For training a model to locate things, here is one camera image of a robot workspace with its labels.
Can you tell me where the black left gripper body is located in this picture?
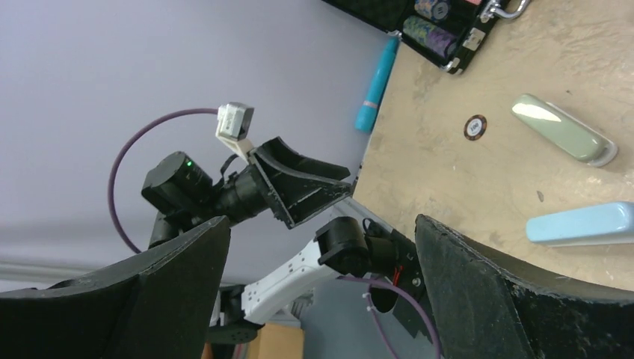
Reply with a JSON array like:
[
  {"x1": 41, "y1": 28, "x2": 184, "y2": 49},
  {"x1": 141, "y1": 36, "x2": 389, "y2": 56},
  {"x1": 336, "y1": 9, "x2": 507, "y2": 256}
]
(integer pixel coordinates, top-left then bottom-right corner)
[{"x1": 249, "y1": 137, "x2": 352, "y2": 229}]

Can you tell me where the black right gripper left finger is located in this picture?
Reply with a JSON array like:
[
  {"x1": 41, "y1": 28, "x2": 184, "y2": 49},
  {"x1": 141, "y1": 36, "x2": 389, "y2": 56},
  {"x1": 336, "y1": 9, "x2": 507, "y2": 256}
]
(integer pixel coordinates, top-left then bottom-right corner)
[{"x1": 1, "y1": 217, "x2": 230, "y2": 358}]

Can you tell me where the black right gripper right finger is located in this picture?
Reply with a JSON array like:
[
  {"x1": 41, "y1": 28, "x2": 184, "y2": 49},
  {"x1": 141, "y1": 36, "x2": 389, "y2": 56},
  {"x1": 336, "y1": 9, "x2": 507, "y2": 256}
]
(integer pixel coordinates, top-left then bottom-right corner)
[{"x1": 415, "y1": 215, "x2": 633, "y2": 358}]

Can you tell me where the light blue stapler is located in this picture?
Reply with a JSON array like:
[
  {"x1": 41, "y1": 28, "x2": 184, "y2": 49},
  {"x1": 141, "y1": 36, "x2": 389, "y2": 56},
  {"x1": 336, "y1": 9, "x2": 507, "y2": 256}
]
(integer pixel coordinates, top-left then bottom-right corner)
[{"x1": 526, "y1": 201, "x2": 633, "y2": 247}]

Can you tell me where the green stapler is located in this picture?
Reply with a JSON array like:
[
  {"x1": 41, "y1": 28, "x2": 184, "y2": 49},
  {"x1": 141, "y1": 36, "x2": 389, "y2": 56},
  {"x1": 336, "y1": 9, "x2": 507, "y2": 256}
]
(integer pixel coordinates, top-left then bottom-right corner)
[{"x1": 511, "y1": 93, "x2": 618, "y2": 168}]

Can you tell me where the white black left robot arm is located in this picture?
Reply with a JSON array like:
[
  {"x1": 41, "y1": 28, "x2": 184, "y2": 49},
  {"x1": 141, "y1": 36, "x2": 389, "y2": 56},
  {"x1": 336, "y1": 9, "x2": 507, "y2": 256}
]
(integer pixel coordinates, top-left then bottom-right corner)
[{"x1": 141, "y1": 138, "x2": 425, "y2": 347}]

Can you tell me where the blue handheld massager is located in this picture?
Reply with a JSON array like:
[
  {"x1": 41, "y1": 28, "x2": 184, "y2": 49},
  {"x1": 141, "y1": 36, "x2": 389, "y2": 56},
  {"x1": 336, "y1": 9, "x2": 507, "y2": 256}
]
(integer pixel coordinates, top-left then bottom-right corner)
[{"x1": 354, "y1": 37, "x2": 400, "y2": 132}]

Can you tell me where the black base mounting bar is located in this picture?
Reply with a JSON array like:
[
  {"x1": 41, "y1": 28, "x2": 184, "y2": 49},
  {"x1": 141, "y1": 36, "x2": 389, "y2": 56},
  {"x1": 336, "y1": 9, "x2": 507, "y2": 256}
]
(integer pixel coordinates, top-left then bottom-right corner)
[{"x1": 362, "y1": 218, "x2": 435, "y2": 340}]

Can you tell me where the brown poker chip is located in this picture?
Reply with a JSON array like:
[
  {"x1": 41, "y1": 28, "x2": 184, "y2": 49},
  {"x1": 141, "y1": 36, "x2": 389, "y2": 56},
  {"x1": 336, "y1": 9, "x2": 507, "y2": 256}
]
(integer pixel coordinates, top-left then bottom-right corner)
[{"x1": 463, "y1": 114, "x2": 487, "y2": 141}]

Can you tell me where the black poker chip case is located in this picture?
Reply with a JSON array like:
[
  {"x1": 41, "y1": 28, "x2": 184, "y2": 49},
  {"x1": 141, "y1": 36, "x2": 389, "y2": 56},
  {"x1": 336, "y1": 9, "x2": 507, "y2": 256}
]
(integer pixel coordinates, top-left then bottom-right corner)
[{"x1": 325, "y1": 0, "x2": 531, "y2": 74}]

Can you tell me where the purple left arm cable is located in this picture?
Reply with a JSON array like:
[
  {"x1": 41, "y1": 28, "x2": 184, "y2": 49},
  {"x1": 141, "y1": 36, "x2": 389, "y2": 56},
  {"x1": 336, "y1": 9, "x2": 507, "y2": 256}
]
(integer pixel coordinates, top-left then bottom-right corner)
[{"x1": 108, "y1": 108, "x2": 220, "y2": 254}]

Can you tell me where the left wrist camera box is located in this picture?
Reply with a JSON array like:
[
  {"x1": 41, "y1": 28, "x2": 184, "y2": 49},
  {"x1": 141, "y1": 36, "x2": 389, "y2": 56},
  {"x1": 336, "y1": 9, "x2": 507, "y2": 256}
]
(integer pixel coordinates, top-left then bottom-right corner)
[{"x1": 215, "y1": 102, "x2": 254, "y2": 141}]

